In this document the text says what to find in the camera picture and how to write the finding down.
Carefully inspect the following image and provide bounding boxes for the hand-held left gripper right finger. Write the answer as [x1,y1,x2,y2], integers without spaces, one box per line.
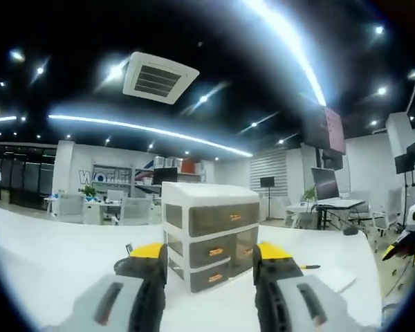
[252,241,367,332]

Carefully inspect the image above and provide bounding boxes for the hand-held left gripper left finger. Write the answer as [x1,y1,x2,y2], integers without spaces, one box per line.
[43,241,169,332]

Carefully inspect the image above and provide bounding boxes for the white plastic drawer cabinet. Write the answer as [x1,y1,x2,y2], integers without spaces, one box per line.
[161,181,261,294]

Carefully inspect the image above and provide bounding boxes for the white desk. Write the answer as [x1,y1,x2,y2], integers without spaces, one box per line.
[0,203,383,329]

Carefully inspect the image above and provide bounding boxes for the black standing desk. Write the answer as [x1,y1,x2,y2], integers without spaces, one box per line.
[313,200,371,231]

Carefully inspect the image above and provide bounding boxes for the white mesh office chair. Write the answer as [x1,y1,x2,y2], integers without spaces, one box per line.
[371,188,404,252]

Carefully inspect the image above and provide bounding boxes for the black monitors on stand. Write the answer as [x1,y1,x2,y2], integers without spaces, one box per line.
[394,140,415,184]

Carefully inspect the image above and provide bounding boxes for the open laptop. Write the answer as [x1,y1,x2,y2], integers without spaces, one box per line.
[311,167,366,208]

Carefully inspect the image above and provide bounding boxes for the black television on stand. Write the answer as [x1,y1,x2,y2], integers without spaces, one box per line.
[259,176,276,221]

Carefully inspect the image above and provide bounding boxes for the hanging display screen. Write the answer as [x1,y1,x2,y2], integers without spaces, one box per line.
[302,105,347,155]

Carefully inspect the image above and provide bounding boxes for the curved ceiling light strip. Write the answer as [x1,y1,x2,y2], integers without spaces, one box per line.
[48,113,253,157]

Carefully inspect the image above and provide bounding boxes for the long ceiling light strip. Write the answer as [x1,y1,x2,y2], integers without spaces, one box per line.
[241,0,328,107]

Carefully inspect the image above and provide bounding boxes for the ceiling air conditioner vent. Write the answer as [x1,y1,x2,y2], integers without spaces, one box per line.
[122,51,200,105]

